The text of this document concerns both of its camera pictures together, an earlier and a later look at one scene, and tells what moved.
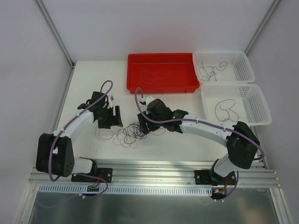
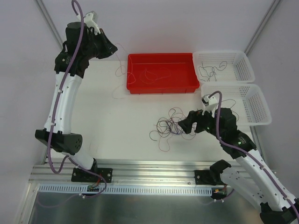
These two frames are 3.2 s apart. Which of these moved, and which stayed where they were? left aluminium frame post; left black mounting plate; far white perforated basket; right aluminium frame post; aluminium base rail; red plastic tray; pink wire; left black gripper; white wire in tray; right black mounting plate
Moved: pink wire; left black gripper
Stayed: white wire in tray; right black mounting plate; left black mounting plate; far white perforated basket; red plastic tray; right aluminium frame post; aluminium base rail; left aluminium frame post
